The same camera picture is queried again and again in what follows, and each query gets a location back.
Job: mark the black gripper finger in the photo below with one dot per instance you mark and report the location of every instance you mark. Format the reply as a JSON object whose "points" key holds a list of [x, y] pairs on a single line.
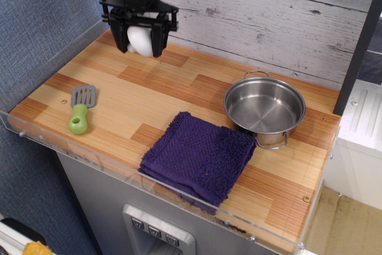
{"points": [[159, 35], [119, 23]]}

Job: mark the white toy mushroom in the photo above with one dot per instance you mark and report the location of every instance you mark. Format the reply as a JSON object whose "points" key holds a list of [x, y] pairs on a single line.
{"points": [[140, 42]]}

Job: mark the stainless steel pot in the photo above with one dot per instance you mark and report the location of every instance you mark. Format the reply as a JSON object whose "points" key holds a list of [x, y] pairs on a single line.
{"points": [[265, 107]]}

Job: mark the purple folded towel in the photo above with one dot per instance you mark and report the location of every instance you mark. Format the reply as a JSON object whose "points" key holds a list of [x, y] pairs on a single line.
{"points": [[199, 158]]}

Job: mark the grey cabinet front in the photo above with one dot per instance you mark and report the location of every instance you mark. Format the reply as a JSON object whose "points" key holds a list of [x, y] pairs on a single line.
{"points": [[102, 198]]}

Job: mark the silver button panel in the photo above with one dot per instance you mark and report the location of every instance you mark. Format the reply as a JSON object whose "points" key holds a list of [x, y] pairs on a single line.
{"points": [[151, 235]]}

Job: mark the white toy sink counter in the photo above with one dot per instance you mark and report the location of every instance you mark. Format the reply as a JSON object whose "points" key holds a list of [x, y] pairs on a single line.
{"points": [[354, 165]]}

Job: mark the grey spatula green handle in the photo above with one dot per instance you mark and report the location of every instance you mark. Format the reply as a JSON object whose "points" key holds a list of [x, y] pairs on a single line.
{"points": [[83, 98]]}

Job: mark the clear acrylic guard rail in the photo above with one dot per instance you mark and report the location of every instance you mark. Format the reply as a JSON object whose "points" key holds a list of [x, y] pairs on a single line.
{"points": [[136, 99]]}

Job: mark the black right frame post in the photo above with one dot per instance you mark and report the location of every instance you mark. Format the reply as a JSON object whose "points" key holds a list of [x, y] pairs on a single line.
{"points": [[358, 56]]}

